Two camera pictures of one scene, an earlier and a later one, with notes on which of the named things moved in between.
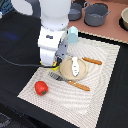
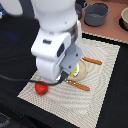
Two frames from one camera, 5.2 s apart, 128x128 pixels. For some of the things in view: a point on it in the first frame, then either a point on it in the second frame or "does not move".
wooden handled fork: (70, 82) does not move
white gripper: (53, 45) to (57, 51)
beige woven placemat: (78, 107) does not move
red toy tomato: (41, 88) does not move
